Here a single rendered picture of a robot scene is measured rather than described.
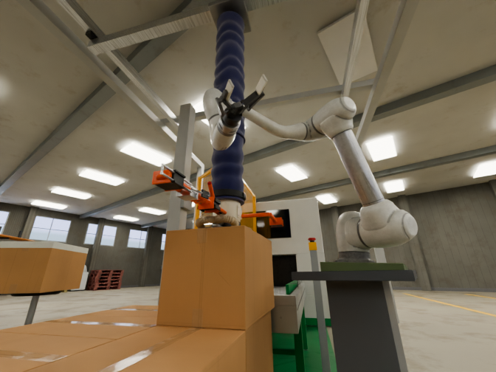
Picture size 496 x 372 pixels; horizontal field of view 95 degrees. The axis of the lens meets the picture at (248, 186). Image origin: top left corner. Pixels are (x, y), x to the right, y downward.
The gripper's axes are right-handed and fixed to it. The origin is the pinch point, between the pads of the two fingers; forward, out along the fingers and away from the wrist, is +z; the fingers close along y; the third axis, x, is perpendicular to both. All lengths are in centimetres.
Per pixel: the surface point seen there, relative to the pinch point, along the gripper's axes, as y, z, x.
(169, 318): 49, -60, -61
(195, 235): 26, -54, -34
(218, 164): -8, -70, 1
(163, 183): 34.1, -25.1, -15.4
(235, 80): -47, -65, 55
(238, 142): -26, -67, 10
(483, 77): -522, -80, 0
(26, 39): 86, -272, 346
